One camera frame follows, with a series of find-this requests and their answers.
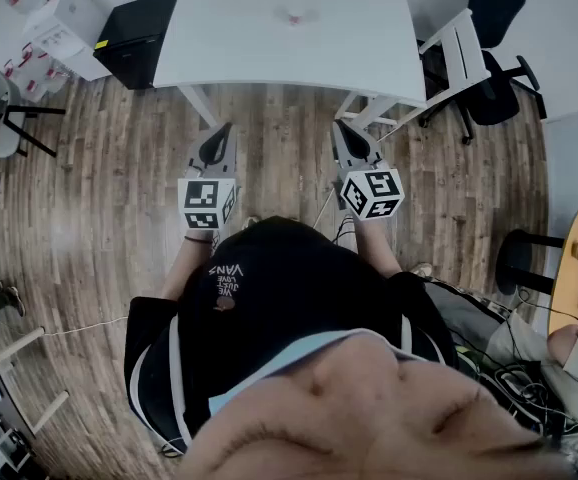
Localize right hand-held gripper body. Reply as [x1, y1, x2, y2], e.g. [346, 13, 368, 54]
[336, 159, 406, 222]

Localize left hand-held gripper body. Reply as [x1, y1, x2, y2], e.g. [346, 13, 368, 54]
[177, 162, 240, 232]

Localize clear cotton swab container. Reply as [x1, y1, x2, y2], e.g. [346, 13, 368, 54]
[272, 3, 321, 26]

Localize person's left forearm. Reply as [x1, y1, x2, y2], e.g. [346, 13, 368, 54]
[158, 227, 216, 303]

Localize person's right forearm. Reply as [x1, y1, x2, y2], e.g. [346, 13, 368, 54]
[352, 215, 404, 280]

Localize white cardboard box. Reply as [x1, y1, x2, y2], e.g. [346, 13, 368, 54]
[21, 0, 114, 82]

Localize white table leg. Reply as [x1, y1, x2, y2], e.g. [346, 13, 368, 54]
[332, 91, 423, 137]
[178, 85, 220, 130]

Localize black cabinet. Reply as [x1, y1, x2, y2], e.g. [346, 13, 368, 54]
[92, 0, 180, 92]

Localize white wooden chair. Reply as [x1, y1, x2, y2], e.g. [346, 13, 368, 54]
[417, 6, 491, 115]

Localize person's black t-shirt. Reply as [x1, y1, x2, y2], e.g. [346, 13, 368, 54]
[122, 214, 459, 458]

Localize black office chair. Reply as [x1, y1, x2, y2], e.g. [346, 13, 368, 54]
[417, 0, 550, 145]

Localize grey chair black legs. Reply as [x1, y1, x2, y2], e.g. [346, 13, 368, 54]
[0, 66, 68, 160]

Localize round wooden table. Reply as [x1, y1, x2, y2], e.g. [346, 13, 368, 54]
[547, 206, 578, 338]

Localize person's face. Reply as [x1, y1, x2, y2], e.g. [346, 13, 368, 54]
[173, 337, 578, 480]

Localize white floor cable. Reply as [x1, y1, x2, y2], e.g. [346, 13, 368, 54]
[43, 315, 131, 340]

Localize tangle of black cables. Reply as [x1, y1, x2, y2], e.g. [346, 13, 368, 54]
[448, 287, 578, 449]

